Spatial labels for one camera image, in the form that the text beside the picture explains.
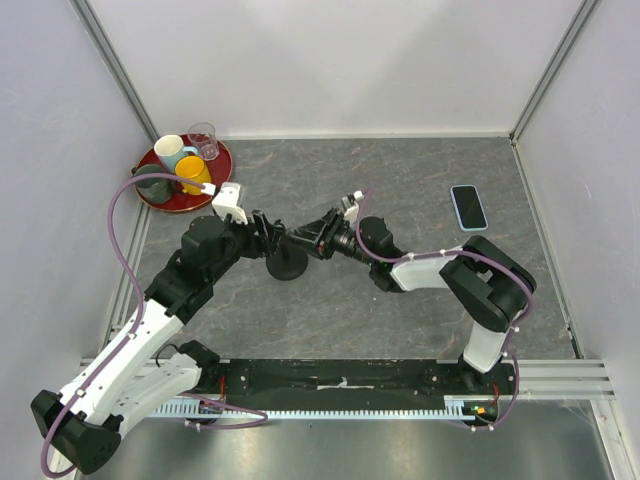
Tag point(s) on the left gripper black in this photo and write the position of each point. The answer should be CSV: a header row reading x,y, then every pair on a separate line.
x,y
263,244

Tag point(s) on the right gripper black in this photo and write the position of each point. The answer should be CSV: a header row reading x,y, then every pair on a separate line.
x,y
318,236

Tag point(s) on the black phone stand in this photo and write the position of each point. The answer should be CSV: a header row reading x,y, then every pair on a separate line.
x,y
288,262

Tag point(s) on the phone with light blue case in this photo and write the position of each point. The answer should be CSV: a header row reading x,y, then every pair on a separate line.
x,y
468,208

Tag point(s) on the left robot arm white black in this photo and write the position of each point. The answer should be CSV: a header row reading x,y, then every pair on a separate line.
x,y
88,418

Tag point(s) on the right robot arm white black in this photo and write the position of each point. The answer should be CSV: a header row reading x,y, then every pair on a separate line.
x,y
492,288

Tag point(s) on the yellow mug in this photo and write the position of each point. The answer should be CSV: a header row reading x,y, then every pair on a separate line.
x,y
193,168

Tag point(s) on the dark green mug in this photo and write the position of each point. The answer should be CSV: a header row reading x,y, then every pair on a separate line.
x,y
156,191

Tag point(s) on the clear glass tumbler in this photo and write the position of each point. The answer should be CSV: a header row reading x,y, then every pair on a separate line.
x,y
203,136

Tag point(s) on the white cup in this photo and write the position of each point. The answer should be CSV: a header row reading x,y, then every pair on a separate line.
x,y
170,150

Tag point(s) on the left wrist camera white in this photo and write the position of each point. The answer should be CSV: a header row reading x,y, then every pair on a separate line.
x,y
227,200

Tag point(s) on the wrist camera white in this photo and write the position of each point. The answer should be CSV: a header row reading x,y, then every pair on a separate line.
x,y
351,206
227,200

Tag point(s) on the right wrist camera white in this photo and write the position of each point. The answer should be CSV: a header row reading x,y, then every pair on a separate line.
x,y
351,206

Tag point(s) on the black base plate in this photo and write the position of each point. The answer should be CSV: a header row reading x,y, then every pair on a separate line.
x,y
343,385

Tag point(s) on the light blue cable duct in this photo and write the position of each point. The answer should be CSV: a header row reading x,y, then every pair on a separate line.
x,y
193,409

